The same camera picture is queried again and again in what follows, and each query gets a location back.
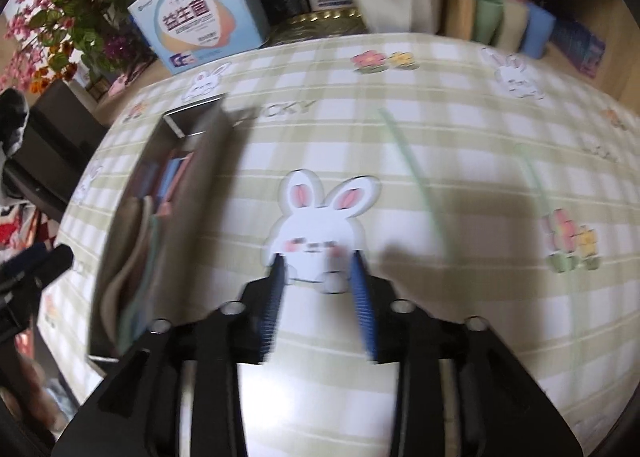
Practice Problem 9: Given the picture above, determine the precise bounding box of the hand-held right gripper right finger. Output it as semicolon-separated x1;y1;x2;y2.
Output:
349;249;583;457

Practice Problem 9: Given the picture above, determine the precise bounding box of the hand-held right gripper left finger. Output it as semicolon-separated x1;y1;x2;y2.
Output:
50;254;289;457

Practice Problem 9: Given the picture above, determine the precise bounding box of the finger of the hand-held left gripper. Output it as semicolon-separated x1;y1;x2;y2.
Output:
27;244;75;288
0;243;52;284

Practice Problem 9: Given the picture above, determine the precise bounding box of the green chopstick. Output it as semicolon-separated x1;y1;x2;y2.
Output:
376;107;457;259
519;143;557;214

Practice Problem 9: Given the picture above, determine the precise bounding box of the stainless steel perforated tray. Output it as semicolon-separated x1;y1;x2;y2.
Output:
86;93;242;364

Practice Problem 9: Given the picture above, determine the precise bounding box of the person's left hand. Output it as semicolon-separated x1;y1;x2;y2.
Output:
19;351;69;431

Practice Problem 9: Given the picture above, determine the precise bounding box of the checked rabbit print tablecloth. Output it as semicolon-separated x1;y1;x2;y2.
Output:
37;32;640;457

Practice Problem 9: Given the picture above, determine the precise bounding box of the black chair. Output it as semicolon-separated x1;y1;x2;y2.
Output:
9;79;109;224

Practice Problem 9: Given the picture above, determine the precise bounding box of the pink cloth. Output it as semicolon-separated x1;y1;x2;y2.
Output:
106;71;134;96

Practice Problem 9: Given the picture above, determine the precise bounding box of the pink blossom artificial plant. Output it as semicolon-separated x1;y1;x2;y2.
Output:
0;0;157;94

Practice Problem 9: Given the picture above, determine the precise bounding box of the light blue printed box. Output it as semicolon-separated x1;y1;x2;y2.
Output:
127;0;271;76

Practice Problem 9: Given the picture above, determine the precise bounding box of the gold metal tray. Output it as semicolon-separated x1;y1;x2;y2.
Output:
264;7;372;46

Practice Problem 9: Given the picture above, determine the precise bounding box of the green cup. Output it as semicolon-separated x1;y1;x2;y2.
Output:
472;0;507;46

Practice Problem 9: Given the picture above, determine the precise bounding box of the beige cup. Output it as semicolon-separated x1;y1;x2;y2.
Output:
497;0;532;54

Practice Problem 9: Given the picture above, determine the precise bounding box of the blue cup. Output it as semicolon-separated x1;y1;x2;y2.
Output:
522;2;557;60

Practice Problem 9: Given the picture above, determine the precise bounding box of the blue patterned box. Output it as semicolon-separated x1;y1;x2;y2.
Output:
550;19;607;78

